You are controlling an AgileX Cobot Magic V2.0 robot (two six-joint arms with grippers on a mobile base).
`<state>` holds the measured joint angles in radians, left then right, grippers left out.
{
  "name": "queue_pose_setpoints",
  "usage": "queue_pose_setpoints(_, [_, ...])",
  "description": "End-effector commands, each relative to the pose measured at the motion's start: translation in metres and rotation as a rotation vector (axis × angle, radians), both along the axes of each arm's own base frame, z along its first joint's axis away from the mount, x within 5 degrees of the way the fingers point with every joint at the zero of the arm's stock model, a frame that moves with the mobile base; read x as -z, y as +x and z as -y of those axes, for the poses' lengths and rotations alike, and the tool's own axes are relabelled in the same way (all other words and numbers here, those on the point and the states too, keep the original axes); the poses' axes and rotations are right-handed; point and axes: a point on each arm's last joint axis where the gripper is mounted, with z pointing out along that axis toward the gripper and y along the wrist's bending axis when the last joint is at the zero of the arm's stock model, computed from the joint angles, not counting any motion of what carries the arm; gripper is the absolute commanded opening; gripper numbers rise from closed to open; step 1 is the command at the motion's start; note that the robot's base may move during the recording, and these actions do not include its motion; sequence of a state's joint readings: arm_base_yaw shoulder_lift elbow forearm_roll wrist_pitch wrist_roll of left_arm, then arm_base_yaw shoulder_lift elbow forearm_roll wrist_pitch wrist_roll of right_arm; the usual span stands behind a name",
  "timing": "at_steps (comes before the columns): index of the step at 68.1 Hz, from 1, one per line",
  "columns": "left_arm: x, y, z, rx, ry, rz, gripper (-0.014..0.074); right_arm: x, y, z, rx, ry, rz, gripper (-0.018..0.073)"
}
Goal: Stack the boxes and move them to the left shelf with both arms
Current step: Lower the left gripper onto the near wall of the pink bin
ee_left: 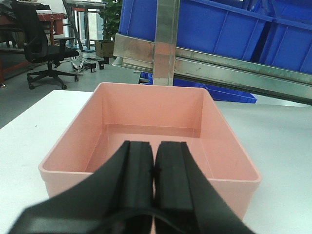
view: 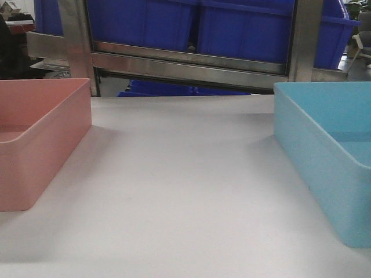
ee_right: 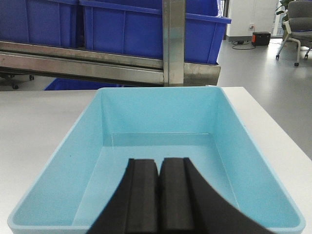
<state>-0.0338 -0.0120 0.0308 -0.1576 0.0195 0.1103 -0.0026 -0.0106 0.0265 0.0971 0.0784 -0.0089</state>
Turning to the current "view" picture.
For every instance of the light blue plastic box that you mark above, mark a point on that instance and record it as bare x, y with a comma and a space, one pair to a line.
324, 128

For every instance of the pink plastic box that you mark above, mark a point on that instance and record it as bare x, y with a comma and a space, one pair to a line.
42, 122

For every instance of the blue bin below shelf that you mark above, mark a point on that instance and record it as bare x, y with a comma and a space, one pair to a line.
156, 89

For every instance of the stainless steel shelf rack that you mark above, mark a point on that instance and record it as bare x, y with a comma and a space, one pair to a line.
83, 57

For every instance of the blue bin upper middle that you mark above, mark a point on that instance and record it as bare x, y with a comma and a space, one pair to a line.
156, 24

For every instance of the blue bin upper right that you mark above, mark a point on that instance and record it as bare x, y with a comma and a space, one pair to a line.
260, 31

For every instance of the blue bin upper left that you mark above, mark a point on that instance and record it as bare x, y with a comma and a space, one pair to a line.
47, 17

